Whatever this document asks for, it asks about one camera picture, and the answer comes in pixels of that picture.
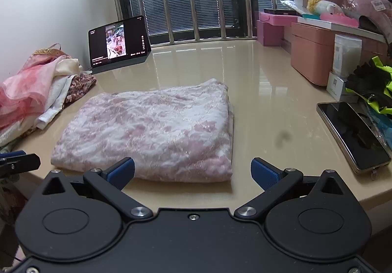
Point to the salmon pink storage box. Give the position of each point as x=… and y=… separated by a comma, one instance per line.
x=312, y=47

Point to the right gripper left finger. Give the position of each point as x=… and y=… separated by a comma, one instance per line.
x=107, y=185

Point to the plush duck toy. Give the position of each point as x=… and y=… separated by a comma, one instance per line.
x=318, y=7

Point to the magenta pink box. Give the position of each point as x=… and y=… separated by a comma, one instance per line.
x=271, y=27

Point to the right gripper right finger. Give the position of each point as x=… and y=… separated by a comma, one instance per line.
x=278, y=185

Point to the neon green black garment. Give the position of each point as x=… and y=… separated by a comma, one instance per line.
x=372, y=82

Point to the pink bagged garment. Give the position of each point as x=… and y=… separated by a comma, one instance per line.
x=379, y=11

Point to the pile of pink clothes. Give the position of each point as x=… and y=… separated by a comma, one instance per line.
x=49, y=81

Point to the pink white floral garment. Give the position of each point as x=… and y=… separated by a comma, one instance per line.
x=178, y=134

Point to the black smartphone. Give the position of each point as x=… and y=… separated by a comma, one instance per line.
x=360, y=146

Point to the white product box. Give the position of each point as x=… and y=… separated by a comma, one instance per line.
x=347, y=55

